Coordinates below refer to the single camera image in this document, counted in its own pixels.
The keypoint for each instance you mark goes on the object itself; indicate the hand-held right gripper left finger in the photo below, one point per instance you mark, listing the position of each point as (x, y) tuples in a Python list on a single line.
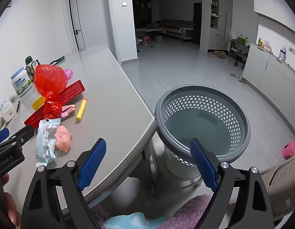
[(92, 164)]

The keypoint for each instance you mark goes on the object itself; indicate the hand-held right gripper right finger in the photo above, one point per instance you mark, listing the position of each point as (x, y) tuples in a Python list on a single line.
[(204, 167)]

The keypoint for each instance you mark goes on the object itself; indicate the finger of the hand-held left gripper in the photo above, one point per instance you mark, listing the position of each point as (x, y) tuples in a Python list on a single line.
[(1, 135), (23, 133)]

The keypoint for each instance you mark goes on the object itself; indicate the white blue snack packet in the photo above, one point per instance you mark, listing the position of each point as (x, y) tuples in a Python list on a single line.
[(46, 138)]

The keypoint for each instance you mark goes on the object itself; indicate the grey perforated laundry basket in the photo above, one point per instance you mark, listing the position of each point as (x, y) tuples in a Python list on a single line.
[(202, 128)]

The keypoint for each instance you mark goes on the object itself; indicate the pink pig toy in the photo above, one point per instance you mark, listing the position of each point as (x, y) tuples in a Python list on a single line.
[(62, 138)]

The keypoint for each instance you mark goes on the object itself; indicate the pink snack wrapper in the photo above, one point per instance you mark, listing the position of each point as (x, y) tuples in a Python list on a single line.
[(67, 109)]

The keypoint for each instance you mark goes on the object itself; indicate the red plastic bag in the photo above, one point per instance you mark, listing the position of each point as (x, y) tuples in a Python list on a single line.
[(49, 85)]

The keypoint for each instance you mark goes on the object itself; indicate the yellow foam dart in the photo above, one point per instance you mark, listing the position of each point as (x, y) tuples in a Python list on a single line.
[(81, 109)]

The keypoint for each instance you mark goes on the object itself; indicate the toothpaste box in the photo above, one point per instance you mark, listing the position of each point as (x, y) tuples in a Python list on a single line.
[(71, 91)]

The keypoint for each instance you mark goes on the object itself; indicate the person's left hand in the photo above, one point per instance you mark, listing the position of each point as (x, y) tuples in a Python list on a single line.
[(11, 210)]

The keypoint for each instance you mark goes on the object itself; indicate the white jar lid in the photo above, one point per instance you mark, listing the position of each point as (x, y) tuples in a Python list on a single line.
[(8, 111)]

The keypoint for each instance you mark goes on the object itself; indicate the black pen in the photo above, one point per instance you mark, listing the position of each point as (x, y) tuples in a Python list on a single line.
[(18, 106)]

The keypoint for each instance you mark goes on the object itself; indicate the purple fluffy cloth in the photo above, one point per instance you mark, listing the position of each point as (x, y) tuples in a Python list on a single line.
[(185, 211)]

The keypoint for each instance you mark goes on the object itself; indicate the white cream tub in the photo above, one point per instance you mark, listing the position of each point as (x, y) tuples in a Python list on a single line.
[(21, 81)]

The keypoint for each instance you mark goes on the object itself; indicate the water bottle with green cap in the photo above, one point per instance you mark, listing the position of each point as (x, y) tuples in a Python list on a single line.
[(30, 64)]

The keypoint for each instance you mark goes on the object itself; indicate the light blue cloth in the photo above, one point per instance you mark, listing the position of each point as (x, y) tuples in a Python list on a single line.
[(133, 221)]

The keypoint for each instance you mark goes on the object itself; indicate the beige plastic crate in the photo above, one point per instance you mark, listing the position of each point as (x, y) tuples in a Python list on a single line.
[(278, 179)]

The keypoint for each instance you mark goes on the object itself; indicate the pink plastic stool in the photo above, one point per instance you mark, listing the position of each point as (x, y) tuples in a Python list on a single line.
[(146, 39), (290, 149)]

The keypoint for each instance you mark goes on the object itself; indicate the cardboard box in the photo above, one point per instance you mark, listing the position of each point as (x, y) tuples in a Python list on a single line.
[(219, 54)]

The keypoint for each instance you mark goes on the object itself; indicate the white base cabinet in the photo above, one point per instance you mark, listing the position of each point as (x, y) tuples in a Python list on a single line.
[(269, 69)]

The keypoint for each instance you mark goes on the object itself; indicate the shoe rack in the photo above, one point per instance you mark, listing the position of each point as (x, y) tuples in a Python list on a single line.
[(237, 50)]

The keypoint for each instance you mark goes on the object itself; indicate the white door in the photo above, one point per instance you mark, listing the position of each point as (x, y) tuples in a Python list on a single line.
[(78, 20)]

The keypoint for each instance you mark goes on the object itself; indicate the green handbag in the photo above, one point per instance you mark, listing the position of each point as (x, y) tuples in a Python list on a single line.
[(242, 39)]

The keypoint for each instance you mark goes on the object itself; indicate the grey stool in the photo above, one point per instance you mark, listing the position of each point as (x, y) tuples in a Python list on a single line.
[(159, 38)]

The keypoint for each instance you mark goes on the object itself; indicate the white pump bottle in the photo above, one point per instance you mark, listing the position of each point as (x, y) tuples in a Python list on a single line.
[(282, 54)]

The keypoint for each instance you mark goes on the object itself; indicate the dark sofa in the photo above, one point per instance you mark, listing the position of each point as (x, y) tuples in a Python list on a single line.
[(173, 27)]

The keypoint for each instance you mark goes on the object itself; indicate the low coffee table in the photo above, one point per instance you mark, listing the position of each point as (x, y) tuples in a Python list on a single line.
[(151, 31)]

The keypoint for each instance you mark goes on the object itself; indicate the tall shelf cabinet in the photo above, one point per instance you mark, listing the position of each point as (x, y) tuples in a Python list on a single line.
[(215, 16)]

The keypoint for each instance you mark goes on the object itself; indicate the white wall cabinet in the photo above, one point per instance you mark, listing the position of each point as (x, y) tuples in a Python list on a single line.
[(274, 2)]

